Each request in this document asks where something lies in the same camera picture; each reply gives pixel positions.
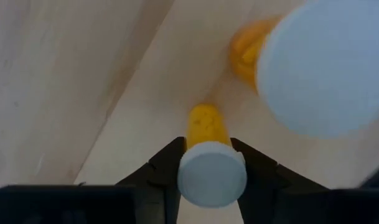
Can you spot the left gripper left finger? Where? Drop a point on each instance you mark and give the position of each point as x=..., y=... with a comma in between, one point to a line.
x=83, y=205

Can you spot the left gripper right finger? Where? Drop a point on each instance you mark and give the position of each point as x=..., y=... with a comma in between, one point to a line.
x=301, y=205

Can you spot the small orange pill bottle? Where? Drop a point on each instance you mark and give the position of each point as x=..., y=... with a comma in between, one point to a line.
x=211, y=174

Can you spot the large orange pill bottle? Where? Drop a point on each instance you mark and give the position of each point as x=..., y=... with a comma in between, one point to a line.
x=326, y=62

